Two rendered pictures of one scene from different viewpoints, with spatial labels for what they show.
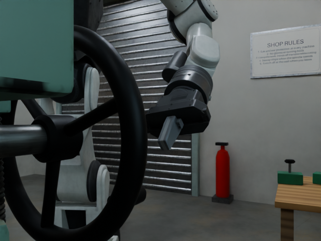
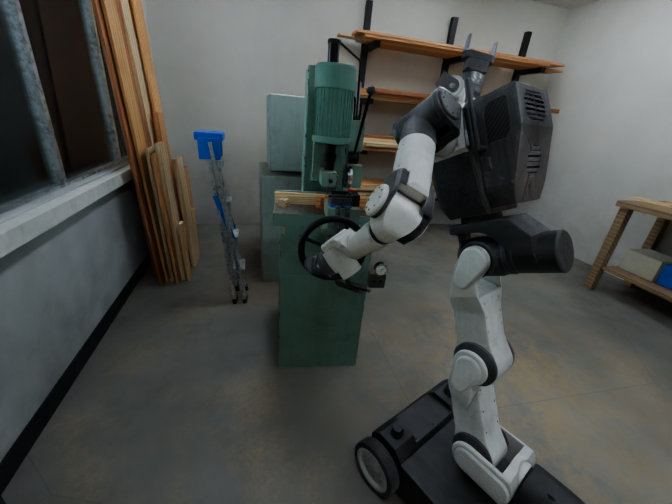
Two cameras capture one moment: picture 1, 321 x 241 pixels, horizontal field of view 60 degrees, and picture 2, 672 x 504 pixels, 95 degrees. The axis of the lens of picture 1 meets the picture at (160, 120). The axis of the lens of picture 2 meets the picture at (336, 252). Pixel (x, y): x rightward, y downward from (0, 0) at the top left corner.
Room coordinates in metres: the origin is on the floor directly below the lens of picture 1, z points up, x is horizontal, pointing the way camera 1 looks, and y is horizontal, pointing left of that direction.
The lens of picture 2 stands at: (1.22, -0.65, 1.31)
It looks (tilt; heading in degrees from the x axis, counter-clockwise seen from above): 24 degrees down; 137
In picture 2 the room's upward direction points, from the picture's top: 5 degrees clockwise
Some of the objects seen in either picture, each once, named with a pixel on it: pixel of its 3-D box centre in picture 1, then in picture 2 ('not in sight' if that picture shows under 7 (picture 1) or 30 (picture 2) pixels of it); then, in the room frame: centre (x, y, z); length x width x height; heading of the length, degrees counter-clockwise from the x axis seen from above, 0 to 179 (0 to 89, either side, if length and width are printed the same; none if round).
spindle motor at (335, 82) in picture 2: not in sight; (333, 105); (0.08, 0.32, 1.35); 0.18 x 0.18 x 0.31
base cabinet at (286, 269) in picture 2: not in sight; (317, 287); (-0.02, 0.39, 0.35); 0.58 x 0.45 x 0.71; 146
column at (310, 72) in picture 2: not in sight; (323, 144); (-0.16, 0.48, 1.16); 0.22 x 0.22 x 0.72; 56
